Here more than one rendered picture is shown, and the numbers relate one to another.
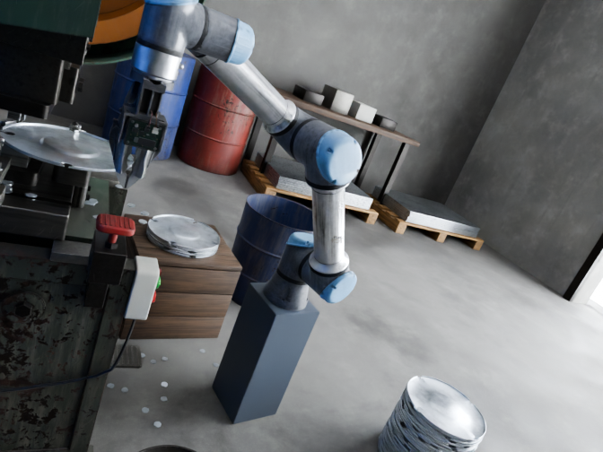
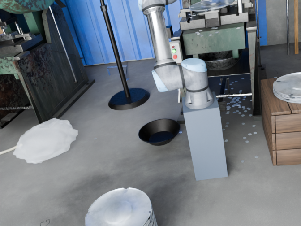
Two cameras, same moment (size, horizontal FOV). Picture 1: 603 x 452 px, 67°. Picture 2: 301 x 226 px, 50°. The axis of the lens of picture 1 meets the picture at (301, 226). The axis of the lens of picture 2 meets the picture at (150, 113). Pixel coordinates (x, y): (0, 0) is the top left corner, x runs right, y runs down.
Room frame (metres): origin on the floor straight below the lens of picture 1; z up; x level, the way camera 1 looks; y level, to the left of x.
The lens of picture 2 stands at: (2.33, -1.17, 1.25)
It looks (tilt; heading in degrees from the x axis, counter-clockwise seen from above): 28 degrees down; 141
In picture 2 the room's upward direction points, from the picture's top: 14 degrees counter-clockwise
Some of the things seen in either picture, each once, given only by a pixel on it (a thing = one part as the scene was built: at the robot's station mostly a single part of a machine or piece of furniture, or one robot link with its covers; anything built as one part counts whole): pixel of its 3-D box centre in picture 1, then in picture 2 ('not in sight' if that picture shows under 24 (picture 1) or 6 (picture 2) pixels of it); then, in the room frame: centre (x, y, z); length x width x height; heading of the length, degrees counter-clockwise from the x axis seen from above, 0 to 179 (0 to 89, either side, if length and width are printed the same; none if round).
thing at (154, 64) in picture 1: (157, 64); not in sight; (0.77, 0.32, 1.07); 0.08 x 0.08 x 0.05
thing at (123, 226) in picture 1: (112, 238); not in sight; (0.79, 0.34, 0.72); 0.07 x 0.06 x 0.08; 119
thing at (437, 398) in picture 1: (445, 405); (118, 211); (1.37, -0.70, 0.26); 0.29 x 0.29 x 0.01
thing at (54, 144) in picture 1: (71, 146); (211, 4); (1.02, 0.59, 0.78); 0.29 x 0.29 x 0.01
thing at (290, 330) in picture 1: (263, 351); (205, 137); (1.34, -0.03, 0.23); 0.18 x 0.18 x 0.45; 42
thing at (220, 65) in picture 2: not in sight; (220, 58); (0.96, 0.70, 0.36); 0.34 x 0.34 x 0.10
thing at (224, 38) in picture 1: (215, 34); not in sight; (0.85, 0.27, 1.14); 0.11 x 0.11 x 0.08; 46
